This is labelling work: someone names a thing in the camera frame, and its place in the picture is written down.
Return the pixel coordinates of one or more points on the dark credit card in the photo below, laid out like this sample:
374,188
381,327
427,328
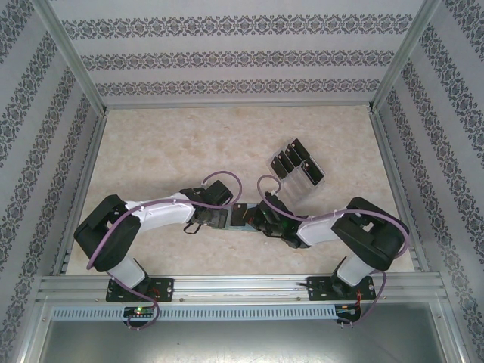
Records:
286,160
238,217
302,149
314,173
280,168
294,156

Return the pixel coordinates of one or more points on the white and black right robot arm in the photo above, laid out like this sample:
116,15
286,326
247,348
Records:
370,234

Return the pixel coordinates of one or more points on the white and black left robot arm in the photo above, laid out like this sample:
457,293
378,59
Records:
106,234

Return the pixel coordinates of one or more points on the clear acrylic card stand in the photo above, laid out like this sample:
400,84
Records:
298,189

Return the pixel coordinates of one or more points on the circuit board with green light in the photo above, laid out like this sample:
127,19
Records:
139,311

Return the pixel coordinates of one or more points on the grey metal shelf panel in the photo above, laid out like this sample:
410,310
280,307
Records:
242,342

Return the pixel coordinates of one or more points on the aluminium mounting rail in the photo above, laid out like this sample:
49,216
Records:
242,289

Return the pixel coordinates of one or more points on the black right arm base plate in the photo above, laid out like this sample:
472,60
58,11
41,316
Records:
317,289

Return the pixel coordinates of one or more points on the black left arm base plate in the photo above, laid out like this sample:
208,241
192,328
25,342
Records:
162,289

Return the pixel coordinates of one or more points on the aluminium back rail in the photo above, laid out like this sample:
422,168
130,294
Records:
238,106

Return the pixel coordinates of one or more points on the aluminium side rail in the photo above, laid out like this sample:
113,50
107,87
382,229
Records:
401,189
81,189

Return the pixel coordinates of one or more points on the aluminium frame post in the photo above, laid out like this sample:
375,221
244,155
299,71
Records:
404,56
72,56

